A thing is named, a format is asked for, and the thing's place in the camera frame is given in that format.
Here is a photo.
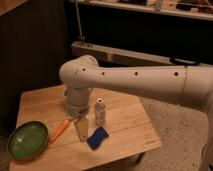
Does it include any upper shelf with items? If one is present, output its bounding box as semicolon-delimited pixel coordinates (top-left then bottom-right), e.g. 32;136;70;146
69;0;213;21

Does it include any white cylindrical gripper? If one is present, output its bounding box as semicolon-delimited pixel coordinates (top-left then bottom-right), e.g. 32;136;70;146
64;87;92;142

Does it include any blue sponge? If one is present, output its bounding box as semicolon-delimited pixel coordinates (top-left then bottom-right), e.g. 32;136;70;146
87;127;109;150

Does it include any green bowl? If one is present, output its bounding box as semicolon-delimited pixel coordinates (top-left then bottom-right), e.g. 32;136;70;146
7;121;49;161

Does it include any small white bottle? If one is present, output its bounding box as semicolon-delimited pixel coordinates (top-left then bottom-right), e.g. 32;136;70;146
94;98;106;126

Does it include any grey metal shelf beam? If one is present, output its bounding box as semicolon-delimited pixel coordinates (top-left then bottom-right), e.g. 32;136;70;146
71;41;205;66

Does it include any wooden table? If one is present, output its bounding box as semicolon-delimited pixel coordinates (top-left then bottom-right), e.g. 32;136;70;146
9;86;161;171

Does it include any orange carrot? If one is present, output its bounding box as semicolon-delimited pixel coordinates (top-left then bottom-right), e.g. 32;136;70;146
50;119;70;143

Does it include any metal vertical pole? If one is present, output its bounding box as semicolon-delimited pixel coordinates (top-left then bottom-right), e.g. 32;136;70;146
74;0;85;45

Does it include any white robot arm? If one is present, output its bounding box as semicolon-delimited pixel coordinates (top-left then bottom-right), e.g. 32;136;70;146
59;55;213;171

